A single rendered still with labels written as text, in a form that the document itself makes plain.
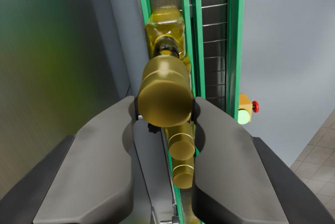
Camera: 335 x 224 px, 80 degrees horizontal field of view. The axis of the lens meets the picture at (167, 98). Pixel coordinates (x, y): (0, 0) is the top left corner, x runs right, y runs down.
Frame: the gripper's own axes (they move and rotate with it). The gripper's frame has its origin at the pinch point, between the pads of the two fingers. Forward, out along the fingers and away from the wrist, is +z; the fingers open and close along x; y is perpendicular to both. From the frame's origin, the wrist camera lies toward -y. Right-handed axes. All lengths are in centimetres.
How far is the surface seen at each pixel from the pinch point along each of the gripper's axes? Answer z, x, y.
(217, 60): 36.2, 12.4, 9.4
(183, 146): 8.0, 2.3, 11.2
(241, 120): 39, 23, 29
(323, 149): 124, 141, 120
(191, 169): 8.9, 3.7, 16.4
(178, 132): 9.7, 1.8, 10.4
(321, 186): 124, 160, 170
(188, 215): 36, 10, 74
